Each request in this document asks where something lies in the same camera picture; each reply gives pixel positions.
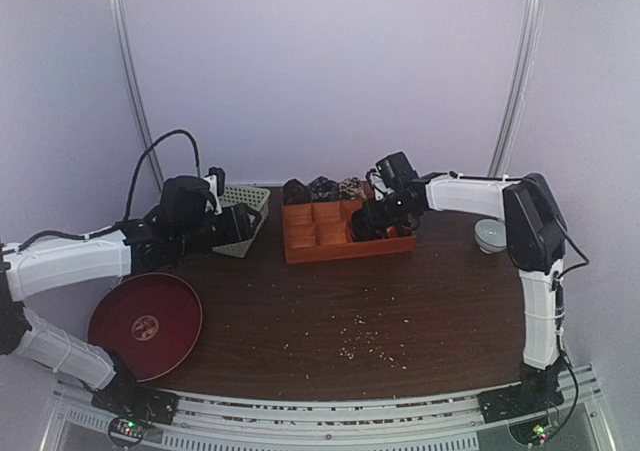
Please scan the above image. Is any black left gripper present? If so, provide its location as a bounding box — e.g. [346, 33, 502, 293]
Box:
[174, 202, 261, 258]

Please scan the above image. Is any red navy striped tie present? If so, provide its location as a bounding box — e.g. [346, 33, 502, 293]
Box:
[350, 207, 388, 242]

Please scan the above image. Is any orange wooden divider tray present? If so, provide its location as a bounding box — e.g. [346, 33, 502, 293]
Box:
[282, 182, 416, 264]

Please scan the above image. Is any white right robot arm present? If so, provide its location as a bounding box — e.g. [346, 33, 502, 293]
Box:
[350, 172, 568, 413]

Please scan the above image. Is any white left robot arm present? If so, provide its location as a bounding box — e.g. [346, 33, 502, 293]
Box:
[1, 203, 263, 415]

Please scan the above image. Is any orange navy rolled tie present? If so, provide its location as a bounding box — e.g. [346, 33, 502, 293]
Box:
[386, 224, 414, 239]

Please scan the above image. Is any beige patterned rolled tie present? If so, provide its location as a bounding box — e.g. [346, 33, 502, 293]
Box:
[338, 177, 366, 201]

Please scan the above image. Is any round red tray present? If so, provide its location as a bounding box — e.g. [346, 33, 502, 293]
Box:
[87, 273, 203, 383]

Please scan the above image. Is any pale green plastic basket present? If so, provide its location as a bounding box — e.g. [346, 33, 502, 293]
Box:
[212, 185, 270, 258]

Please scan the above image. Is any white ceramic bowl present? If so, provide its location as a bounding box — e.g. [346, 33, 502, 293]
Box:
[474, 219, 507, 254]

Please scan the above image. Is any brown patterned rolled tie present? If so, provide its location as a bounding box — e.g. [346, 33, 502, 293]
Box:
[282, 178, 311, 206]

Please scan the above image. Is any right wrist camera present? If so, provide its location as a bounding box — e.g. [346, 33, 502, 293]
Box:
[366, 151, 419, 200]

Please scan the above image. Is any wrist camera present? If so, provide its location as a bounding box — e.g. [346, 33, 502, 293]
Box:
[158, 167, 226, 227]
[366, 151, 419, 200]

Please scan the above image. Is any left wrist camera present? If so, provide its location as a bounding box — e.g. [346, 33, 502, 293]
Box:
[158, 167, 226, 227]

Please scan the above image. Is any aluminium corner post right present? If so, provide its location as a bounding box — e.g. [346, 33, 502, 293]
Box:
[488, 0, 544, 177]

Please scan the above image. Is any aluminium corner post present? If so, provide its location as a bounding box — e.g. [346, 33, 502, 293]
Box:
[103, 0, 167, 192]
[488, 0, 544, 177]

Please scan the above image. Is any aluminium corner post left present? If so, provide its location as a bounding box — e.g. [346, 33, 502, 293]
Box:
[103, 0, 167, 192]

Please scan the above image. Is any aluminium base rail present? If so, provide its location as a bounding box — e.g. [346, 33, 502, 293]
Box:
[39, 366, 617, 450]

